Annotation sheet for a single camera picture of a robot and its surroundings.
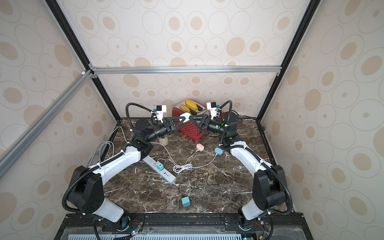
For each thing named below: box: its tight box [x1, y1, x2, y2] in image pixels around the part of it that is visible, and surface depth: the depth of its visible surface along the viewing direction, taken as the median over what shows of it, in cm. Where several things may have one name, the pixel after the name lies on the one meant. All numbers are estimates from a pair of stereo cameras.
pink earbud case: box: [196, 143, 205, 152], surface depth 103 cm
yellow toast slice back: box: [185, 99, 199, 111], surface depth 102 cm
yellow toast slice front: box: [179, 104, 192, 115], surface depth 100 cm
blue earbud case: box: [214, 147, 224, 156], surface depth 102 cm
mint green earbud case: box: [179, 112, 191, 123], surface depth 71 cm
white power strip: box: [142, 155, 177, 185], surface depth 89 cm
